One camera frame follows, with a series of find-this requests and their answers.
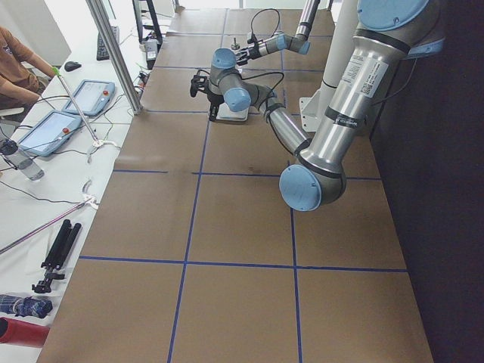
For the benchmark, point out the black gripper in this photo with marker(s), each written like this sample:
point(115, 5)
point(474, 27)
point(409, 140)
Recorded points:
point(246, 54)
point(215, 100)

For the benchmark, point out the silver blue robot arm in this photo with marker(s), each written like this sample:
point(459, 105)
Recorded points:
point(385, 32)
point(279, 40)

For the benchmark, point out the silver digital kitchen scale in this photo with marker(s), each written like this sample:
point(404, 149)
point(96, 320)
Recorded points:
point(227, 115)

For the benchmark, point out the green tipped reacher grabber stick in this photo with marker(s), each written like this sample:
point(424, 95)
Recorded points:
point(97, 143)

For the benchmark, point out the far blue teach pendant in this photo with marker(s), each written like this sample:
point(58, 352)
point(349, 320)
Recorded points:
point(92, 96)

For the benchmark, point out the blue teach pendant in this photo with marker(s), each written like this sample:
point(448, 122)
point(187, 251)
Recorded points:
point(49, 133)
point(92, 96)

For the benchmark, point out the black keyboard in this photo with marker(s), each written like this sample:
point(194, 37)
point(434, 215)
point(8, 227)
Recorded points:
point(102, 53)

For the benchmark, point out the black computer mouse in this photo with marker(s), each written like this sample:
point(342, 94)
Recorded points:
point(70, 66)

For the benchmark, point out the pink reacher grabber stick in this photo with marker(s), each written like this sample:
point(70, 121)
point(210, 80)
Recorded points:
point(87, 200)

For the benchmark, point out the near blue teach pendant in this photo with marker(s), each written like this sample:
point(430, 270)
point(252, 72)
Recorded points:
point(49, 133)

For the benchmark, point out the black folded tripod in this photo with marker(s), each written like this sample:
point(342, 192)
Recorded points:
point(57, 256)

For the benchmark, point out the person in brown shirt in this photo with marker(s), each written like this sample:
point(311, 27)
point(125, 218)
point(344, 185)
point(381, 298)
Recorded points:
point(20, 87)

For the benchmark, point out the clear water bottle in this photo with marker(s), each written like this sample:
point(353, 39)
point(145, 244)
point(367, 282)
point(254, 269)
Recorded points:
point(19, 159)

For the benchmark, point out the blue folded umbrella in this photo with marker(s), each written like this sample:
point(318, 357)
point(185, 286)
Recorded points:
point(25, 306)

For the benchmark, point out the red cylinder bottle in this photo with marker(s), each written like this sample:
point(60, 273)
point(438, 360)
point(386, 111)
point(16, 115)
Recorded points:
point(21, 333)

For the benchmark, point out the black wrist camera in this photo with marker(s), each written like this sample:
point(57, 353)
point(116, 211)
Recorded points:
point(199, 83)
point(251, 38)

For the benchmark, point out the aluminium frame post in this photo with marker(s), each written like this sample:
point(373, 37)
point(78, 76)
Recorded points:
point(102, 23)

